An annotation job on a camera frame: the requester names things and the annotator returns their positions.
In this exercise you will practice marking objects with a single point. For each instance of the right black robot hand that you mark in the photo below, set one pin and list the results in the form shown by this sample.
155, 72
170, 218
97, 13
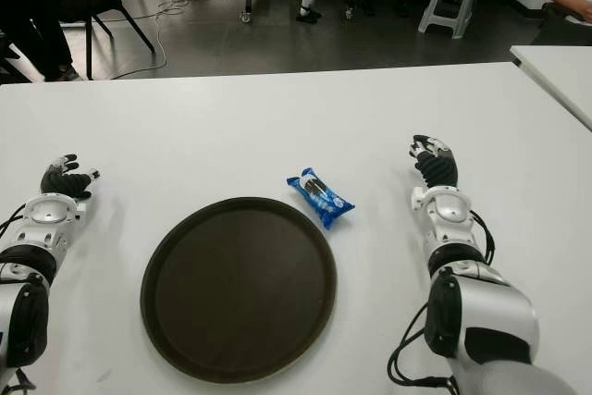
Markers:
439, 168

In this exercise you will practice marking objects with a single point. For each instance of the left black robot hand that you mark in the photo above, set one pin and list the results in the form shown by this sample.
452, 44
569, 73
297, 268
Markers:
62, 180

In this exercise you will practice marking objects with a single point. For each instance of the blue Oreo cookie packet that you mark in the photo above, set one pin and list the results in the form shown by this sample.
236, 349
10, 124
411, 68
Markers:
319, 196

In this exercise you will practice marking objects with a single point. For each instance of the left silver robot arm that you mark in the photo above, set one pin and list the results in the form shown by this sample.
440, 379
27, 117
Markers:
28, 321

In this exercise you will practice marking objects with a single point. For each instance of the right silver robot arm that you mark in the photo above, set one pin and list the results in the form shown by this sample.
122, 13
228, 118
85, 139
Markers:
485, 316

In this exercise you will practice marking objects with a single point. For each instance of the white side table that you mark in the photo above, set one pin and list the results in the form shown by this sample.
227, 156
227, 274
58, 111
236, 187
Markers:
559, 71

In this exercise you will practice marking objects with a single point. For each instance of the person in black trousers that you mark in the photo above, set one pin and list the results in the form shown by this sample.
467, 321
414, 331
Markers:
32, 6

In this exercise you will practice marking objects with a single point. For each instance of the black folding chair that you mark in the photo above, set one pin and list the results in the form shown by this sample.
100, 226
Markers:
99, 2

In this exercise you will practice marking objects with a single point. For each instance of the black armchair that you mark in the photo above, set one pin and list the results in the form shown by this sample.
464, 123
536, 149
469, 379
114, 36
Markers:
557, 20

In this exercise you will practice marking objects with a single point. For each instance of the round dark brown tray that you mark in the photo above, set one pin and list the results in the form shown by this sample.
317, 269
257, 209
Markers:
238, 293

